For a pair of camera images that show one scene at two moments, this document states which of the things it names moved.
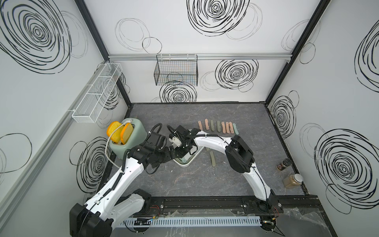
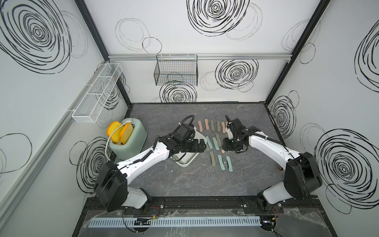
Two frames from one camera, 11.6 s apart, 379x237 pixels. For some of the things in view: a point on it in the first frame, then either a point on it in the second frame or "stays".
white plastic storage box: x=187 y=160 stays
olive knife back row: x=212 y=126 stays
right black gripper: x=179 y=154 → x=225 y=145
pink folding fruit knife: x=224 y=129 stays
